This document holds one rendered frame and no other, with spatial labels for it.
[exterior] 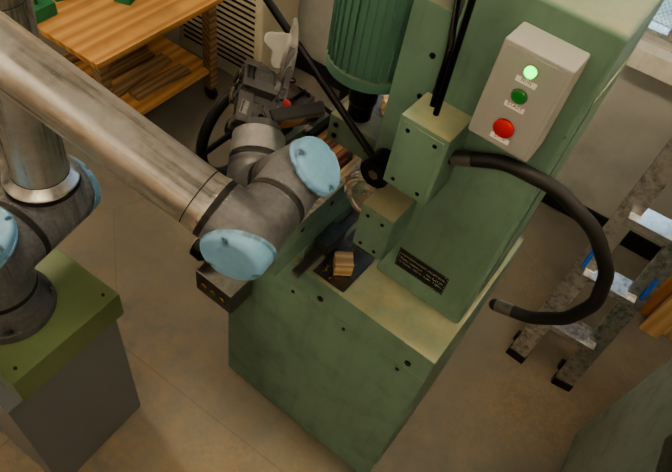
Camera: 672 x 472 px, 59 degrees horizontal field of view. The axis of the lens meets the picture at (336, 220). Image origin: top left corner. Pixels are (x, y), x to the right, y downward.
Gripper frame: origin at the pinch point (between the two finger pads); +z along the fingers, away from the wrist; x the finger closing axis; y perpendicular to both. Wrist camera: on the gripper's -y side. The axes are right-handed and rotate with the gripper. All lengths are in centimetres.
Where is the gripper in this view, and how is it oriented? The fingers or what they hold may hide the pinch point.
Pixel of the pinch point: (281, 42)
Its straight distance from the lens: 114.5
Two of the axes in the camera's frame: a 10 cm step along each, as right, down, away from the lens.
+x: -5.0, 2.9, 8.2
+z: 0.6, -9.3, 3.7
